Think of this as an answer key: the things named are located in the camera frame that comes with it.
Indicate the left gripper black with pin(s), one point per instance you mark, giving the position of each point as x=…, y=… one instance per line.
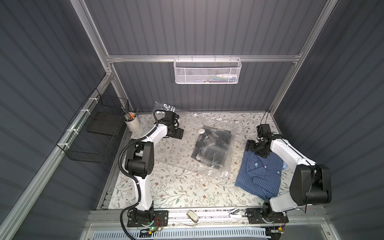
x=177, y=132

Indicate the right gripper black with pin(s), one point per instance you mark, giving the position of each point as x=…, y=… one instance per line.
x=255, y=147

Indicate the blue checked shirt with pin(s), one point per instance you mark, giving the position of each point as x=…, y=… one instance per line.
x=260, y=176

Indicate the black white plaid shirt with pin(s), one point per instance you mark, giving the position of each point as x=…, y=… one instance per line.
x=212, y=147

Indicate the clear plastic vacuum bag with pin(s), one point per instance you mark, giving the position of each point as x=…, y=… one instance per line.
x=178, y=153

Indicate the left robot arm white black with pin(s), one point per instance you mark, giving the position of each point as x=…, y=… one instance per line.
x=137, y=159

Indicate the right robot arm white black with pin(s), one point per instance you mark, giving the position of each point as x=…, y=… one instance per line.
x=311, y=182

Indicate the white pen cup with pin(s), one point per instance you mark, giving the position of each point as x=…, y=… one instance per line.
x=133, y=125

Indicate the black foam pad in basket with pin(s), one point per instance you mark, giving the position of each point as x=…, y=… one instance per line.
x=105, y=124

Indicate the white bottle in basket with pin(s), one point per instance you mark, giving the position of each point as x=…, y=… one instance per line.
x=227, y=77

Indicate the white wire mesh basket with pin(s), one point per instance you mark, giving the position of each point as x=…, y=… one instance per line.
x=202, y=72

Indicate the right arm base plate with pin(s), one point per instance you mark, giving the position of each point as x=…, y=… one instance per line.
x=260, y=216

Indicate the white clip on rail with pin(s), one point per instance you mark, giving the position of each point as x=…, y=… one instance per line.
x=235, y=214

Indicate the black wire basket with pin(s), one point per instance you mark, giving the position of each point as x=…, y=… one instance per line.
x=82, y=146

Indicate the white perforated cable tray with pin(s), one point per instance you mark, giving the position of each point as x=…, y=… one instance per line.
x=204, y=233

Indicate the beige small device on rail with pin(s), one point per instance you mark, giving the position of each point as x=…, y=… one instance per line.
x=192, y=216

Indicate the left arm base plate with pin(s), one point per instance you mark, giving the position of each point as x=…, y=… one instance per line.
x=155, y=218

